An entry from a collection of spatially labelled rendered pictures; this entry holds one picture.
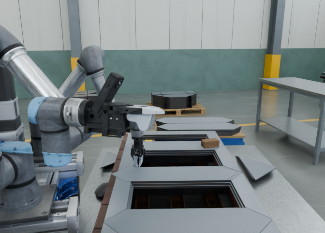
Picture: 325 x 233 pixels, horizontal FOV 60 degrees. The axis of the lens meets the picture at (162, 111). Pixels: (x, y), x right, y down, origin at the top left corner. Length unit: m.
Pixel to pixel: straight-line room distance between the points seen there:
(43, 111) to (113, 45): 7.59
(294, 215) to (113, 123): 1.19
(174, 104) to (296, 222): 4.73
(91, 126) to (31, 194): 0.48
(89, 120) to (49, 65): 7.72
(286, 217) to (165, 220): 0.65
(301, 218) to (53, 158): 1.25
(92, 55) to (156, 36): 7.07
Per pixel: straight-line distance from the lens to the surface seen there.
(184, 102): 6.10
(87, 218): 1.68
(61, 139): 0.81
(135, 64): 8.42
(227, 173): 1.74
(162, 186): 1.62
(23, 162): 1.09
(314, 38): 10.92
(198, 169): 1.76
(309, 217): 1.69
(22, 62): 0.98
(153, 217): 1.34
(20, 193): 1.14
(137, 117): 0.69
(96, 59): 1.46
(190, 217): 1.35
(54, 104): 0.78
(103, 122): 0.71
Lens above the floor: 1.63
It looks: 15 degrees down
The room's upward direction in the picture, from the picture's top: straight up
